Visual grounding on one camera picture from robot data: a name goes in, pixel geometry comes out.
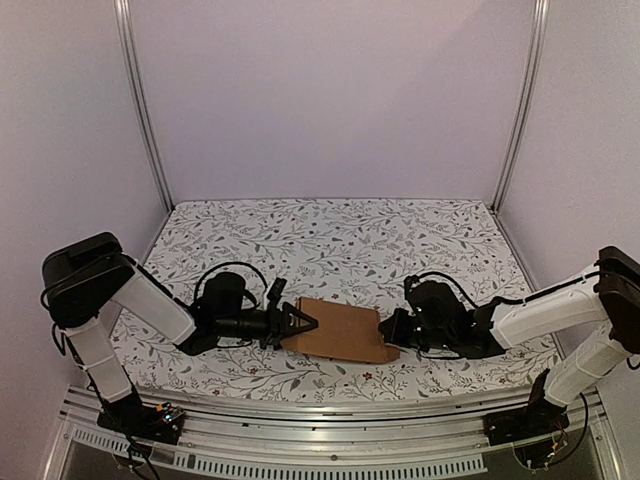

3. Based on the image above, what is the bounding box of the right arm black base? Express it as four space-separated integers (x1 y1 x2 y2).
482 369 589 471

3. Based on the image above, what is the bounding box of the right aluminium frame post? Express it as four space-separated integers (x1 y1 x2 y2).
490 0 550 217

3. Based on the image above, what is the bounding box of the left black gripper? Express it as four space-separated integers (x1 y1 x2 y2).
215 301 318 351

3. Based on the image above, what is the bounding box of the left aluminium frame post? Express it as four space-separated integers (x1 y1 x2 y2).
113 0 175 214

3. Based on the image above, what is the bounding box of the right black braided cable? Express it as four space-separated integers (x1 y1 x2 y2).
419 270 481 311

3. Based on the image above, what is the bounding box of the aluminium front rail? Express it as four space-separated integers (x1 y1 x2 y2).
46 387 624 479

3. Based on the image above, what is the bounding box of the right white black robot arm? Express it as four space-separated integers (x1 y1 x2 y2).
378 246 639 436

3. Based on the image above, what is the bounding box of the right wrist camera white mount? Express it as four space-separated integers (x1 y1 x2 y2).
403 274 424 297

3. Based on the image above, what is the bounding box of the floral patterned table mat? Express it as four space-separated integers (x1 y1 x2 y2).
112 199 560 403

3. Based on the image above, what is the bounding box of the black braided cable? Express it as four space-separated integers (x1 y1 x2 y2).
192 261 269 311
419 270 481 311

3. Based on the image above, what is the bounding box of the brown cardboard box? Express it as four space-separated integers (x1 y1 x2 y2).
281 297 400 364

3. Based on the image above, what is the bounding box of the aluminium frame post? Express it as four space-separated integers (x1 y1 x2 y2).
490 0 550 217
113 0 175 214

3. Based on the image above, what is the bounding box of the left black braided cable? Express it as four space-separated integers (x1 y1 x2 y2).
192 261 269 311

